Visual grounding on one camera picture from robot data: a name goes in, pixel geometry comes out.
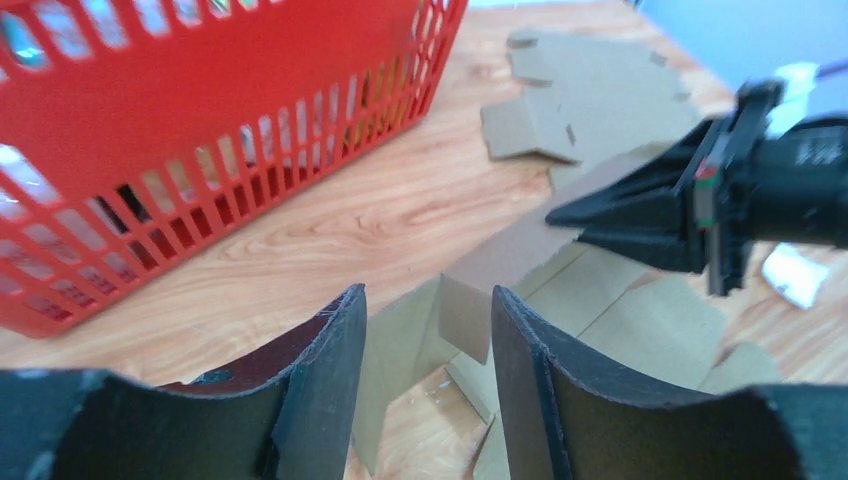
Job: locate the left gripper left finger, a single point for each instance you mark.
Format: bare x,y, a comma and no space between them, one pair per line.
283,411

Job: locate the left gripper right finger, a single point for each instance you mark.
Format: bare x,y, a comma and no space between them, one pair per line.
570,412

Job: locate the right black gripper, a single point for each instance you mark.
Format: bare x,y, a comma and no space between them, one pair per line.
685,210

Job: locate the brown cardboard box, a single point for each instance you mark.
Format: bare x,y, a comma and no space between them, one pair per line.
652,322

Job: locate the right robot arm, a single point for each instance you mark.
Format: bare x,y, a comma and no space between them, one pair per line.
799,185

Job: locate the small white plastic packet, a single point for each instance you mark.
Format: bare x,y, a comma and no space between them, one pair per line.
796,278

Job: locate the red plastic shopping basket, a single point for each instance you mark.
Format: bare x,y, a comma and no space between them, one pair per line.
137,133

